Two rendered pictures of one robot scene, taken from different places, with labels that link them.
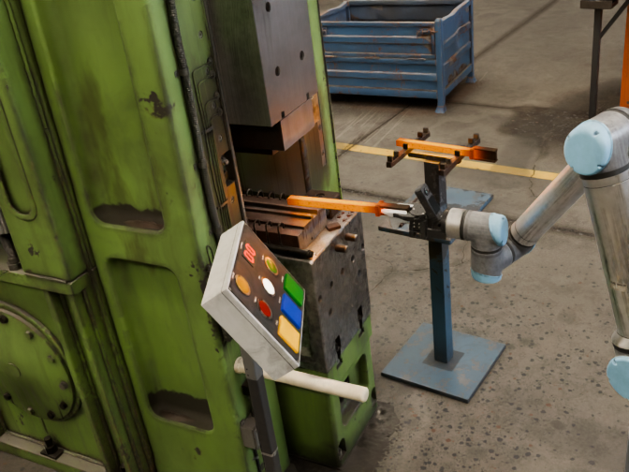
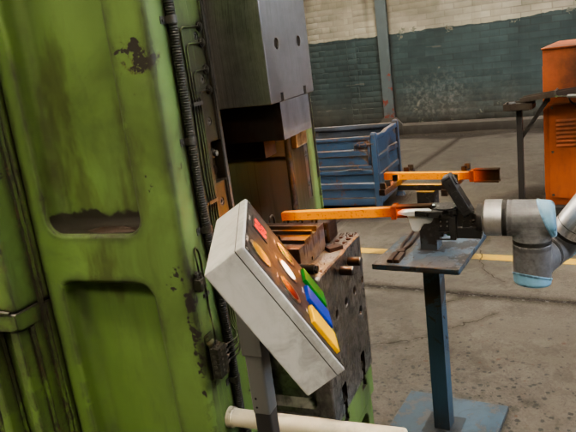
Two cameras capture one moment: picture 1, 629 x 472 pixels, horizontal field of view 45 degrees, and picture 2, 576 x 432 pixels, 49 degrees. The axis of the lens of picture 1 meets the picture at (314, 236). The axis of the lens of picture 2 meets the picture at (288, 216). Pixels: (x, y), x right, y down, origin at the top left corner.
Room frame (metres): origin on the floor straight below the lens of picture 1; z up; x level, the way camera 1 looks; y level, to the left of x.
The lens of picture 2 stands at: (0.52, 0.25, 1.50)
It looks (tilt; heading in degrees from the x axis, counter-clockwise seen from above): 15 degrees down; 353
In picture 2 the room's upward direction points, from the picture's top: 8 degrees counter-clockwise
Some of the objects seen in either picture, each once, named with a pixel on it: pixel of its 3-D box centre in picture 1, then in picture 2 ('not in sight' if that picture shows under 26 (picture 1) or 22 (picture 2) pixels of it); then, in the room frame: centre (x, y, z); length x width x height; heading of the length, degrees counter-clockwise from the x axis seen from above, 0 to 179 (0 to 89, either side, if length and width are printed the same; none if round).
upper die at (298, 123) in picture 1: (240, 120); (226, 121); (2.29, 0.18, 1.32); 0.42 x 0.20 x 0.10; 59
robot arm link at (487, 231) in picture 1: (484, 228); (529, 219); (1.92, -0.49, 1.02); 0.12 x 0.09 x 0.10; 59
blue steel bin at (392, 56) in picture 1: (390, 51); (328, 168); (6.21, -0.84, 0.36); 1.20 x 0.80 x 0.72; 57
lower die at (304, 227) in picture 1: (257, 220); (245, 244); (2.29, 0.18, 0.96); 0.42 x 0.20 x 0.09; 59
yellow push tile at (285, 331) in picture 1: (287, 334); (321, 329); (1.55, 0.10, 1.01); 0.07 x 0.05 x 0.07; 174
